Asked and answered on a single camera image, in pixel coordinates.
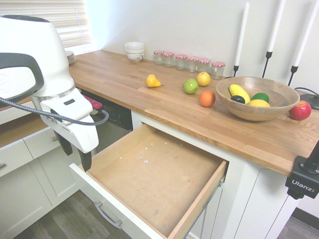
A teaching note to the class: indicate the glass jar with checkered lid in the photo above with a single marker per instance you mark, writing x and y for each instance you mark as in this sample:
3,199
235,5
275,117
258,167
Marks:
168,60
192,65
218,71
158,58
181,62
204,65

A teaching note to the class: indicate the white cabinet with butcher-block top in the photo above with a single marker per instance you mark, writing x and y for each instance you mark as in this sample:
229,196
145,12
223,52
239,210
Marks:
261,139

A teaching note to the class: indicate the metal drawer slide rail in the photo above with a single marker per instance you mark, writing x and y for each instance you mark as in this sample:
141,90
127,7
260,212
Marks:
221,179

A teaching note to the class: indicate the yellow pear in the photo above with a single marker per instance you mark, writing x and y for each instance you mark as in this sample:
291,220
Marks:
151,81

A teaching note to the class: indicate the yellow banana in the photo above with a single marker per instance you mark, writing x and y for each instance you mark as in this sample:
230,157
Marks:
238,92

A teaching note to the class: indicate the red wrist camera mount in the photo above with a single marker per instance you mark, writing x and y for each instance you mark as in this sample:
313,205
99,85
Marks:
96,102

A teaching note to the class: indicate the white plate stack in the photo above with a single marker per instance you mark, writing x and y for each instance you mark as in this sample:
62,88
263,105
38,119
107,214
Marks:
70,57

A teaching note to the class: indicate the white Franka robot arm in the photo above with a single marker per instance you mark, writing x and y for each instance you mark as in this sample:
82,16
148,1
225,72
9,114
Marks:
30,49

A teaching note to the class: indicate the white shaker drawer cabinet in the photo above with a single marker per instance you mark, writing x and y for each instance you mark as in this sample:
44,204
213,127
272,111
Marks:
25,189

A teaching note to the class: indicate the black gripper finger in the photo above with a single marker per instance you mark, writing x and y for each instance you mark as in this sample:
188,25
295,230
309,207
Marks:
86,160
65,145

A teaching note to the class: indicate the black Ulanzi clamp stand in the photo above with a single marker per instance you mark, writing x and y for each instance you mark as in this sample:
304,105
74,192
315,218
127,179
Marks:
302,185

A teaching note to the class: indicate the red apple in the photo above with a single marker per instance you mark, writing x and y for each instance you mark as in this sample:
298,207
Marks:
300,110

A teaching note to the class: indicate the black round device base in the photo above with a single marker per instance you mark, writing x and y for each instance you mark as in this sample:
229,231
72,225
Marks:
312,100

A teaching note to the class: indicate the yellow lemon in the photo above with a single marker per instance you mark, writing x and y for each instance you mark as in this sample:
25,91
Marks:
259,103

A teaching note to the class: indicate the black avocado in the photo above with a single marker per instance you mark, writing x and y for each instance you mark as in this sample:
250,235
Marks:
237,99

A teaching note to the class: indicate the white bowl with floral print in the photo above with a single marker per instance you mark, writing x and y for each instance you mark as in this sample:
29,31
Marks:
135,57

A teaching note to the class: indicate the yellow apple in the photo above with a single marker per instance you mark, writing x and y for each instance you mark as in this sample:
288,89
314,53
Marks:
204,79

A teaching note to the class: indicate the stainless steel dishwasher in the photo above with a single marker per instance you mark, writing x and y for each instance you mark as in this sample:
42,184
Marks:
114,122

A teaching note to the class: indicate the black candle holder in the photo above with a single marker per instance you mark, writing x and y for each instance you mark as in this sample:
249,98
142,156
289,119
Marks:
268,56
294,69
236,68

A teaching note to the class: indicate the white window blind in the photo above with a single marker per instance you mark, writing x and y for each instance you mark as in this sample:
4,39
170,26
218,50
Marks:
69,20

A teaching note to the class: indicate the green lime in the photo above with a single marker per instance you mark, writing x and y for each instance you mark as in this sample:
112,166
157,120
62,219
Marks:
261,96

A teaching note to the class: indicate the green apple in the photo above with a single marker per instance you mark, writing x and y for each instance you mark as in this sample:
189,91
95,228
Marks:
190,86

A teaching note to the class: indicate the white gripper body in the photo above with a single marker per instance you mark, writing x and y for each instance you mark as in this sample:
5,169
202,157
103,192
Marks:
74,129

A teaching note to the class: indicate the small metal drawer pull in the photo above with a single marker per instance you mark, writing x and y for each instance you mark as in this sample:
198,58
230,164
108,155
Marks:
54,139
2,166

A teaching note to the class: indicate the orange fruit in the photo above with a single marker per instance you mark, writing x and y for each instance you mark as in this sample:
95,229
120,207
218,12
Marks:
207,98

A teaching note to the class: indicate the white taper candle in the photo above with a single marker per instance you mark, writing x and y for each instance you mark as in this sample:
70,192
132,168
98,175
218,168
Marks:
276,25
305,35
242,35

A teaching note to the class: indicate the plain white bowl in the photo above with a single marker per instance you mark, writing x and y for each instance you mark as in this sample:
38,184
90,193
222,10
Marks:
134,46

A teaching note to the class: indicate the white wooden drawer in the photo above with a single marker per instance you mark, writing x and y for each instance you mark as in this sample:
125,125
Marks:
154,174

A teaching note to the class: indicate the large wooden bowl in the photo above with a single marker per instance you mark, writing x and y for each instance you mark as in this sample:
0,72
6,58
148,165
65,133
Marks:
249,113

